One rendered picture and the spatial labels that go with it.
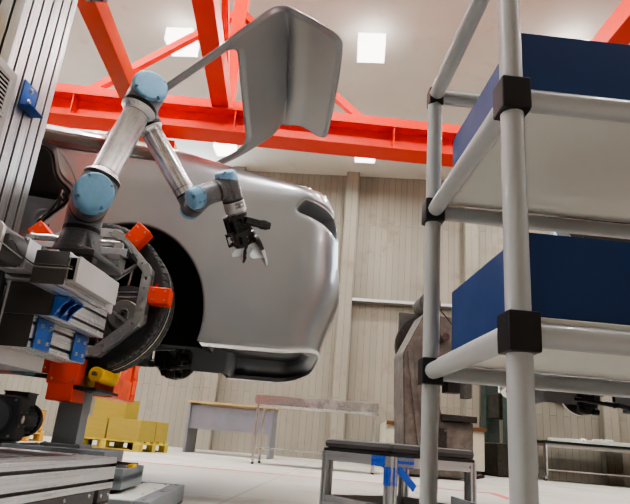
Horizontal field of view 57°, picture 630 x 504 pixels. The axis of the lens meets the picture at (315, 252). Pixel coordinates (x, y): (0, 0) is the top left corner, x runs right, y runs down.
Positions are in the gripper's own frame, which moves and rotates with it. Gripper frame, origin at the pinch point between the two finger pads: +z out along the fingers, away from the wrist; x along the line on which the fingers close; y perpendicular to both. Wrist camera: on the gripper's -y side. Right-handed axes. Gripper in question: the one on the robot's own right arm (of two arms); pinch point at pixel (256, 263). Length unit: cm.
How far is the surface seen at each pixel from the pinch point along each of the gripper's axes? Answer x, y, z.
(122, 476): -38, 60, 66
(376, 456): 50, 9, 59
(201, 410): -699, -251, 409
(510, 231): 138, 54, -33
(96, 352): -57, 48, 23
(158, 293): -51, 18, 9
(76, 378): -58, 58, 29
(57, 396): -60, 66, 33
